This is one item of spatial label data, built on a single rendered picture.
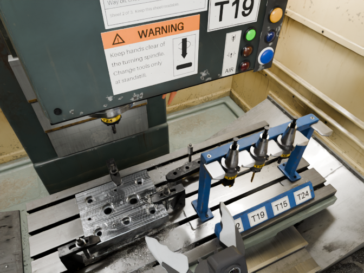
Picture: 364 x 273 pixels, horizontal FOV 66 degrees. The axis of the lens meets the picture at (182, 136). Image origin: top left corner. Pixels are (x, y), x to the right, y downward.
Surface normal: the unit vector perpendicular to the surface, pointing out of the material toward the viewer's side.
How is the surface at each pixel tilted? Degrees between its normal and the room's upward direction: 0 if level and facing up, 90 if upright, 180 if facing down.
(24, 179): 0
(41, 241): 0
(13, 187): 0
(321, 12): 90
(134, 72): 90
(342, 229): 24
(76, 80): 90
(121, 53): 90
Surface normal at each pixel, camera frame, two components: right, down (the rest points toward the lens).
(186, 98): 0.43, 0.64
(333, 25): -0.90, 0.30
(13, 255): 0.36, -0.76
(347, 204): -0.37, -0.52
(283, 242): 0.11, -0.74
